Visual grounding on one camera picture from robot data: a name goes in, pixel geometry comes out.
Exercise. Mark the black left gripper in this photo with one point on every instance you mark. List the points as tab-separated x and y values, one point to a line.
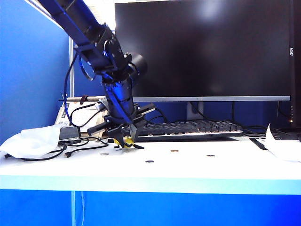
120	101

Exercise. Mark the grey partition frame post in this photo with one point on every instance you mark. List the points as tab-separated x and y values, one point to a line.
72	90

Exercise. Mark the grey monitor stand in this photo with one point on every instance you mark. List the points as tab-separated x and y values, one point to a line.
195	110

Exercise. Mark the white plastic bag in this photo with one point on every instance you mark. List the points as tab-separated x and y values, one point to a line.
30	143

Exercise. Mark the black mechanical keyboard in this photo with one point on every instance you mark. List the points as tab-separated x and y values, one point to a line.
188	129

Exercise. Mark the black box device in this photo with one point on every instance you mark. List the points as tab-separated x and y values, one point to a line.
68	133

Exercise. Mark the copper coin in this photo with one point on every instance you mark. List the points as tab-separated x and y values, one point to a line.
174	150

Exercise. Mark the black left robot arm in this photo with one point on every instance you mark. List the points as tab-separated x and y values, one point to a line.
77	18

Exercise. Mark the blue coin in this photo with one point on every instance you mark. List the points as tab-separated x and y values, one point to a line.
149	161

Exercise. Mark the dark coin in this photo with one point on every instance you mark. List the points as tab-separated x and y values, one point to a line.
211	155

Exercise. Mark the white paper sheet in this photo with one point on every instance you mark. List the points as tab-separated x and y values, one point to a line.
282	148

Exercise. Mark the beige desk calendar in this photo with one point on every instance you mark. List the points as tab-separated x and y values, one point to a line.
82	115

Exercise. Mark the large black computer monitor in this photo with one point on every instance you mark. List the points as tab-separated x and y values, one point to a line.
211	47

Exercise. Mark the yellow doll figurine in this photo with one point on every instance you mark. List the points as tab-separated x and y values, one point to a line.
129	142

